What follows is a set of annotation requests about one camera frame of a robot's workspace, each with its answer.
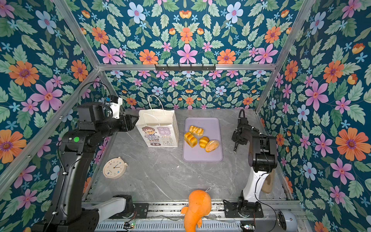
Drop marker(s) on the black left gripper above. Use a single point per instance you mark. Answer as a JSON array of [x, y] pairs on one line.
[[127, 121]]

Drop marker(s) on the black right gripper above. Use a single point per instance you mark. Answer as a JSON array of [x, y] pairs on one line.
[[234, 137]]

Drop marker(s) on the oval brown fake bread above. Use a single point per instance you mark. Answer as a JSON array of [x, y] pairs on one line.
[[212, 145]]

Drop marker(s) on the white printed paper bag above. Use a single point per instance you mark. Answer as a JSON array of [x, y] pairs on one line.
[[158, 128]]

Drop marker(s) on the yellow loaf fake bread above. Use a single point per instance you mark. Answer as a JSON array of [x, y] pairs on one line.
[[190, 139]]

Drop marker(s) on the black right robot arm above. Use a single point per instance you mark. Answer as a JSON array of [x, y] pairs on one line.
[[262, 160]]

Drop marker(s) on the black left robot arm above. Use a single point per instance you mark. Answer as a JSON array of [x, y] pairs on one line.
[[77, 149]]

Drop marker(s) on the small round striped bread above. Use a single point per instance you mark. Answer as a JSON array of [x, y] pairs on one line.
[[204, 141]]

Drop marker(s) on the twisted braided fake bread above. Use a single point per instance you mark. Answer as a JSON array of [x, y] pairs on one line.
[[197, 131]]

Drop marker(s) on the lilac rectangular tray mat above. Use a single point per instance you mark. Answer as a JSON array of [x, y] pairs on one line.
[[211, 128]]

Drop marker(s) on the round beige analog clock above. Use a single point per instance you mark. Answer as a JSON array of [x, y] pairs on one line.
[[114, 168]]

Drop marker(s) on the orange plush toy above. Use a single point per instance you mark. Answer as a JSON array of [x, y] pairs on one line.
[[199, 205]]

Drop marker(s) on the grey dome device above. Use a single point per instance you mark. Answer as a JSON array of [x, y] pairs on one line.
[[287, 221]]

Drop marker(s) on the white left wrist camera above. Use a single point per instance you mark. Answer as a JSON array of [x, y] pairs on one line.
[[115, 104]]

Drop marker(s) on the black hook rail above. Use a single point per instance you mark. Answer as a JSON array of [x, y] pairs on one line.
[[190, 67]]

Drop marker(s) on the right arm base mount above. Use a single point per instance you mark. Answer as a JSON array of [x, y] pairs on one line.
[[242, 209]]

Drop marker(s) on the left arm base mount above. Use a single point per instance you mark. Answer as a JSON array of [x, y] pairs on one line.
[[134, 211]]

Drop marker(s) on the perforated metal cable tray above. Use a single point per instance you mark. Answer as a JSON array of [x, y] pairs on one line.
[[167, 226]]

